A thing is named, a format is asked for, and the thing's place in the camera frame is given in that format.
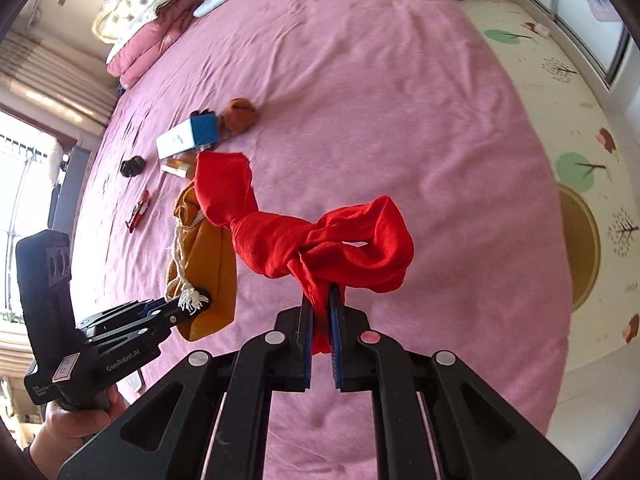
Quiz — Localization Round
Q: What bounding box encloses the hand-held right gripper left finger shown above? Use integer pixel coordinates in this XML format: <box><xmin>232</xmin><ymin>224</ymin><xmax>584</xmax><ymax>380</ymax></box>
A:
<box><xmin>57</xmin><ymin>292</ymin><xmax>316</xmax><ymax>480</ymax></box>

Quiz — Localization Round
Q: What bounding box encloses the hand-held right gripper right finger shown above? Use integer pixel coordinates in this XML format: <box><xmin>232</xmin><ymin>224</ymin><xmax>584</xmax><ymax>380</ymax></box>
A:
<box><xmin>327</xmin><ymin>284</ymin><xmax>583</xmax><ymax>480</ymax></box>

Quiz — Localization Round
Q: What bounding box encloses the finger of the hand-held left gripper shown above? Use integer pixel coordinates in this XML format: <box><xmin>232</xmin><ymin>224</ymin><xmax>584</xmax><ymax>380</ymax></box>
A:
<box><xmin>87</xmin><ymin>287</ymin><xmax>212</xmax><ymax>356</ymax></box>
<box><xmin>75</xmin><ymin>298</ymin><xmax>168</xmax><ymax>333</ymax></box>

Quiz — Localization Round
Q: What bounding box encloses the mustard yellow drawstring bag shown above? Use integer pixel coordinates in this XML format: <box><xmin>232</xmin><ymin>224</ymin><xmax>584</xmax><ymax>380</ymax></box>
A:
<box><xmin>165</xmin><ymin>182</ymin><xmax>238</xmax><ymax>343</ymax></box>

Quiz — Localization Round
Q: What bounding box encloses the red cloth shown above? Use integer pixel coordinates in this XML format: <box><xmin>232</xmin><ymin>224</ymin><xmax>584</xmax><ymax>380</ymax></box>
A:
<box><xmin>194</xmin><ymin>151</ymin><xmax>416</xmax><ymax>356</ymax></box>

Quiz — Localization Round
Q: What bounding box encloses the person's left hand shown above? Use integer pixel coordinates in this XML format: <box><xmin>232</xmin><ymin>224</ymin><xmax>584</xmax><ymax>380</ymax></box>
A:
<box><xmin>29</xmin><ymin>382</ymin><xmax>127</xmax><ymax>480</ymax></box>

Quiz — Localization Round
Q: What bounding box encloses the red and white wrapper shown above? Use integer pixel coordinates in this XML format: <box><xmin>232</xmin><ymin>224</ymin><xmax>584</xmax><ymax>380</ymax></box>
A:
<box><xmin>126</xmin><ymin>191</ymin><xmax>151</xmax><ymax>233</ymax></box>

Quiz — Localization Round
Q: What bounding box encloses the barred window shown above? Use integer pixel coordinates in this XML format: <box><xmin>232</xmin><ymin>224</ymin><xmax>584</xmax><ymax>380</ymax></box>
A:
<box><xmin>0</xmin><ymin>110</ymin><xmax>66</xmax><ymax>323</ymax></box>

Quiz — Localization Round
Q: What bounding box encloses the white fluffy toy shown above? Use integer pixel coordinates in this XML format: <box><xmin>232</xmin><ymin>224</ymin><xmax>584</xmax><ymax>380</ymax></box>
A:
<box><xmin>47</xmin><ymin>141</ymin><xmax>69</xmax><ymax>186</ymax></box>

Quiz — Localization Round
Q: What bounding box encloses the small orange bottle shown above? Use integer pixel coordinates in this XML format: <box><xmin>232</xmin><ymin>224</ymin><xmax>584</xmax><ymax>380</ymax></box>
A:
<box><xmin>161</xmin><ymin>157</ymin><xmax>196</xmax><ymax>178</ymax></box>

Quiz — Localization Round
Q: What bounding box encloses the blue and white box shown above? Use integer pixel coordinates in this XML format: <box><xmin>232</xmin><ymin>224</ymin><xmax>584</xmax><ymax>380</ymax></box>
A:
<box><xmin>156</xmin><ymin>114</ymin><xmax>222</xmax><ymax>161</ymax></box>

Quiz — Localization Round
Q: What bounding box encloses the beige pleated curtain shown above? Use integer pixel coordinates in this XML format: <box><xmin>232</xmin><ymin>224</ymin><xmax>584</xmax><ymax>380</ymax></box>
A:
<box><xmin>0</xmin><ymin>30</ymin><xmax>117</xmax><ymax>137</ymax></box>

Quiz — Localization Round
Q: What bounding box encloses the pink bedsheet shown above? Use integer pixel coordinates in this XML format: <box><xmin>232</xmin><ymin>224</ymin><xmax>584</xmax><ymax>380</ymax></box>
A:
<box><xmin>70</xmin><ymin>0</ymin><xmax>573</xmax><ymax>480</ymax></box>

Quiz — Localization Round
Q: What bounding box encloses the round yellow cushion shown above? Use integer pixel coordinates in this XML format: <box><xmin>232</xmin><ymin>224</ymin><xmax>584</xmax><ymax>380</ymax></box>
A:
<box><xmin>557</xmin><ymin>183</ymin><xmax>602</xmax><ymax>312</ymax></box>

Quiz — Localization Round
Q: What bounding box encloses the pink folded blanket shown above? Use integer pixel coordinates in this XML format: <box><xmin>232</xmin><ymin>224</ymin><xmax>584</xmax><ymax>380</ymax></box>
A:
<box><xmin>106</xmin><ymin>0</ymin><xmax>201</xmax><ymax>90</ymax></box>

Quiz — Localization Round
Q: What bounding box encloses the cream tufted headboard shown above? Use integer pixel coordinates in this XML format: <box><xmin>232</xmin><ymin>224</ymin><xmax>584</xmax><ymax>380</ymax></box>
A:
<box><xmin>92</xmin><ymin>0</ymin><xmax>213</xmax><ymax>45</ymax></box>

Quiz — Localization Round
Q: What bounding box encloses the tree print floor mat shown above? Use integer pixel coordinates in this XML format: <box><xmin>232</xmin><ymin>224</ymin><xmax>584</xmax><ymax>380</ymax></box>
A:
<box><xmin>457</xmin><ymin>0</ymin><xmax>640</xmax><ymax>378</ymax></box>

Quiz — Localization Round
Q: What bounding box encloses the glass balcony door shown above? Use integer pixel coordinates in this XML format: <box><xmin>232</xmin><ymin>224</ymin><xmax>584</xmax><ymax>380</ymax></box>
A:
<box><xmin>500</xmin><ymin>0</ymin><xmax>632</xmax><ymax>92</ymax></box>

